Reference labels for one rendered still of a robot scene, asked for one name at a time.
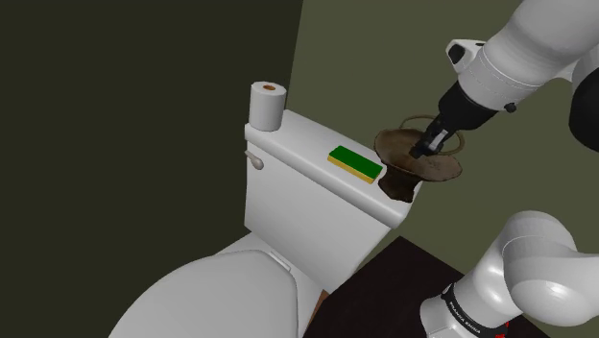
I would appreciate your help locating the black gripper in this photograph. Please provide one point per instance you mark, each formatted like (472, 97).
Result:
(463, 107)

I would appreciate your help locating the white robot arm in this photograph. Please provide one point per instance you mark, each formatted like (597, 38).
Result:
(515, 51)

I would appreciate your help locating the brown wide-rimmed vase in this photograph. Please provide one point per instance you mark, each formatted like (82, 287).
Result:
(397, 180)

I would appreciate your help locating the green and yellow sponge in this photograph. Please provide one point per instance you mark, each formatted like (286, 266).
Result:
(354, 162)

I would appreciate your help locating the white toilet paper roll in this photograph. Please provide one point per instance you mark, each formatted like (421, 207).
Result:
(265, 107)

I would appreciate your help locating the dark robot stand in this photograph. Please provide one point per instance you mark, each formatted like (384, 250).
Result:
(383, 290)

